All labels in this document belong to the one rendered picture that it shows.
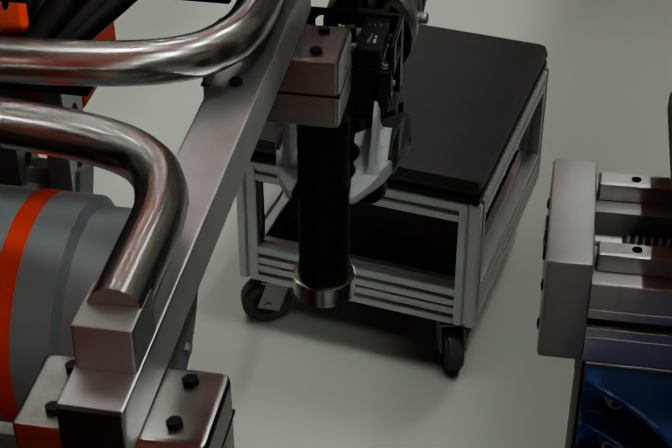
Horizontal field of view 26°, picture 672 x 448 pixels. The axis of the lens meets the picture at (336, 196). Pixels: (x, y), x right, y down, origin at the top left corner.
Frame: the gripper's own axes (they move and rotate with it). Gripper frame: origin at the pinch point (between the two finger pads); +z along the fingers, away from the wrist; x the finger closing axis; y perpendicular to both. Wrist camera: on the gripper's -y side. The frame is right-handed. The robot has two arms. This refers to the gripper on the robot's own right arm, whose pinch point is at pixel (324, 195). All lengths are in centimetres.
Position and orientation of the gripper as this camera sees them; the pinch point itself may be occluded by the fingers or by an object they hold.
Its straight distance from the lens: 99.7
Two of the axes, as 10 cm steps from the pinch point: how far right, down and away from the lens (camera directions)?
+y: 0.0, -8.2, -5.7
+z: -1.7, 5.6, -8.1
